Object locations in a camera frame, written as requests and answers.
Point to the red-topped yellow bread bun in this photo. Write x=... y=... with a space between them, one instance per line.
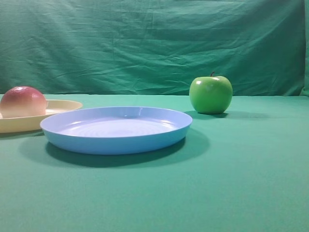
x=23 y=101

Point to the blue plastic plate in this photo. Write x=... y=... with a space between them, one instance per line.
x=116 y=130

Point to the yellow plastic plate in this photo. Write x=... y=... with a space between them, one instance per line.
x=32 y=123

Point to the green apple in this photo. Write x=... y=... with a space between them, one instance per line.
x=210 y=94

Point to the green table cloth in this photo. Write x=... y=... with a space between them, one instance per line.
x=244 y=171

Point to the green backdrop cloth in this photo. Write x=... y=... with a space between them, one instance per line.
x=154 y=47

